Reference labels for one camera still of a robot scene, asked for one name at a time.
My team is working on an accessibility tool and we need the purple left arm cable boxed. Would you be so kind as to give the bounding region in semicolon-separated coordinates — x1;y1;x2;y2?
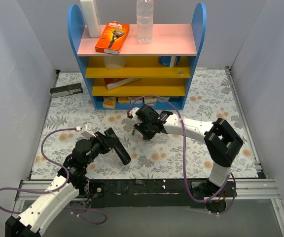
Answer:
0;127;107;225

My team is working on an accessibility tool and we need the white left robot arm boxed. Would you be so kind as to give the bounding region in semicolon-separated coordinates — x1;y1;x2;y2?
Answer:
5;132;120;237

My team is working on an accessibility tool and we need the blue white can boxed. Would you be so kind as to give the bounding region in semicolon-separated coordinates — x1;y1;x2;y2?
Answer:
158;56;181;68

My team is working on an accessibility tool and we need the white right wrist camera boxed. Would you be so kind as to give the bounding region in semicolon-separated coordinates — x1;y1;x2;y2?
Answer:
127;107;142;125

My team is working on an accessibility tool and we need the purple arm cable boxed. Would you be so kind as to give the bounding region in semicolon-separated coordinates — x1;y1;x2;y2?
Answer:
128;95;238;217
0;127;107;225

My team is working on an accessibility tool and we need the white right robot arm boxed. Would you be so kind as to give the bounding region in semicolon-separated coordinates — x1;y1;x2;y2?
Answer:
127;105;243;196

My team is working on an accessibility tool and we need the black tv remote control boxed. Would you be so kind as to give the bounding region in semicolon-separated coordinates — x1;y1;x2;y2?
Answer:
104;128;131;165

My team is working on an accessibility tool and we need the white orange small box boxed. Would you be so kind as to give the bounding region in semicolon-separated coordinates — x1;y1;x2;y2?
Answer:
143;96;157;106

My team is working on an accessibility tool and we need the black rectangular box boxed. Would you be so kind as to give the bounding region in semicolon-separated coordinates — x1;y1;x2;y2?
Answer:
50;83;83;98

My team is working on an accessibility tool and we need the clear plastic water bottle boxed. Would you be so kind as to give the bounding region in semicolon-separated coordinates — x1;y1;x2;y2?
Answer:
136;0;154;44

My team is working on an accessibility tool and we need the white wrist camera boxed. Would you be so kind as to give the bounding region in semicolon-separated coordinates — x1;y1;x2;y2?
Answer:
75;122;96;140
127;107;142;125

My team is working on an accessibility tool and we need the blue shelf unit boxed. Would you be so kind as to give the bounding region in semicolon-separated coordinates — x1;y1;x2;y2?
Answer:
67;2;207;110

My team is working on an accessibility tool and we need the white tall bottle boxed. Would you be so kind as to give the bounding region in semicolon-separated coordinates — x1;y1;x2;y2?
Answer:
80;0;101;38

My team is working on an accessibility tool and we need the red white flat box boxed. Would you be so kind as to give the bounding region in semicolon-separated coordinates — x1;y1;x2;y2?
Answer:
104;78;141;90

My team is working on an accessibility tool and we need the floral table mat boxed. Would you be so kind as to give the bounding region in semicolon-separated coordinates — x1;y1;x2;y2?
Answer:
31;70;258;185

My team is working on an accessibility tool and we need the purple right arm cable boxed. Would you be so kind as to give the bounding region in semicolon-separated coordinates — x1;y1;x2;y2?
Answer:
128;95;238;217

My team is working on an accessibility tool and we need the orange razor box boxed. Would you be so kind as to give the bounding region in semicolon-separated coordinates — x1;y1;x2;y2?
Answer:
95;21;130;55

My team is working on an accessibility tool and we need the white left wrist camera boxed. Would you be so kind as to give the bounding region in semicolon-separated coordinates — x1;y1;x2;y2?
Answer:
75;122;96;140

